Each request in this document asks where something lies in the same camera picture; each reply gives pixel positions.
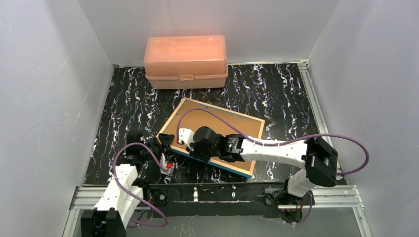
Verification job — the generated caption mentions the aluminium right side rail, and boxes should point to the aluminium right side rail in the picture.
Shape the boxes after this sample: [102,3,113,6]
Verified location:
[298,59,344,181]

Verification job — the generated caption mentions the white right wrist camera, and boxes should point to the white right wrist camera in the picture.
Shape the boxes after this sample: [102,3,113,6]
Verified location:
[178,128,195,147]

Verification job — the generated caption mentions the blue wooden picture frame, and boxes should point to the blue wooden picture frame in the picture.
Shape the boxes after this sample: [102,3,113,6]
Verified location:
[157,97,266,179]

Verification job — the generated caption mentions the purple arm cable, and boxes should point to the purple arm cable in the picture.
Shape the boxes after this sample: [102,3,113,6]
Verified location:
[112,142,172,229]
[176,108,370,226]

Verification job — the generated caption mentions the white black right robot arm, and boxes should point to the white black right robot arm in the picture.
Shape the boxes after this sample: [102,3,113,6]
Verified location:
[178,126,338,198]

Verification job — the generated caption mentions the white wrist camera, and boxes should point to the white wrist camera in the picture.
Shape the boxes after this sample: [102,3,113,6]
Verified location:
[161,161,175,175]
[178,128,195,147]

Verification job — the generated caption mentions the aluminium front mounting rail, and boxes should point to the aluminium front mounting rail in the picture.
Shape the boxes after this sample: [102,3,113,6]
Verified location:
[70,183,364,209]

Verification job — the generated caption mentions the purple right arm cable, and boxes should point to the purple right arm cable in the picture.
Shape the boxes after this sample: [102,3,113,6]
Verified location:
[176,108,370,226]

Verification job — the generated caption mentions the translucent pink plastic storage box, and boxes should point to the translucent pink plastic storage box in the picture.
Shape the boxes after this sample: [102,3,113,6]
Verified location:
[143,35,228,89]

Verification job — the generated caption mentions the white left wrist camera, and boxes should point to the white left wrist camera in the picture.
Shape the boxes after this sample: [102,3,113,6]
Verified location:
[161,161,175,175]

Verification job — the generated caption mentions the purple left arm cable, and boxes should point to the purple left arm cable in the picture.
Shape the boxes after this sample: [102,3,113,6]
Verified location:
[112,142,172,229]

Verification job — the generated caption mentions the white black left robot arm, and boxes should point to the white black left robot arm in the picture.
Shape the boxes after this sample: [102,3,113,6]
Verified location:
[81,131,175,237]

